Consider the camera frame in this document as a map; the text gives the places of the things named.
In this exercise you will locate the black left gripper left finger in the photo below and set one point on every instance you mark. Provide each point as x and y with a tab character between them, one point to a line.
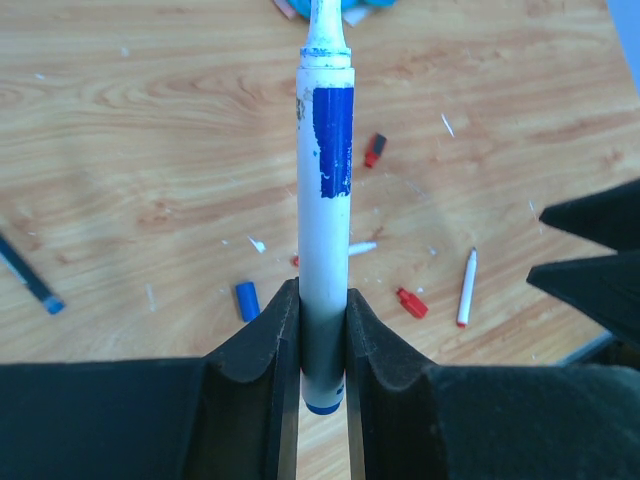
246	421

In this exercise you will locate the teal folded cloth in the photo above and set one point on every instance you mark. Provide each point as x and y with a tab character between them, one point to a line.
330	6

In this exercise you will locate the red black pen cap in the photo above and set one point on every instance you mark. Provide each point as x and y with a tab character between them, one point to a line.
374	150

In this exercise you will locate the blue white marker pen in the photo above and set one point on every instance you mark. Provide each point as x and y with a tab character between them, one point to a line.
325	90

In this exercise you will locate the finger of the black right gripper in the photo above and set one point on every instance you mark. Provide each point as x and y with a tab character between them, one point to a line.
609	218
605	288

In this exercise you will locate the white red pen diagonal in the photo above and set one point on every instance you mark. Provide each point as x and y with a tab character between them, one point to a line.
467	290

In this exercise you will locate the white red pen horizontal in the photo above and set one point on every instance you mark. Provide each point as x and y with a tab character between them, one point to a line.
361	248

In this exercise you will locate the dark blue thin pen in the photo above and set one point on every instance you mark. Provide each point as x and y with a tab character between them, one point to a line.
30	279

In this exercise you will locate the blue pen cap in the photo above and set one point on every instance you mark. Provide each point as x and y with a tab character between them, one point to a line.
247	300

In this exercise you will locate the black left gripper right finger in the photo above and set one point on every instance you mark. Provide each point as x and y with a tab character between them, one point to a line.
393	432

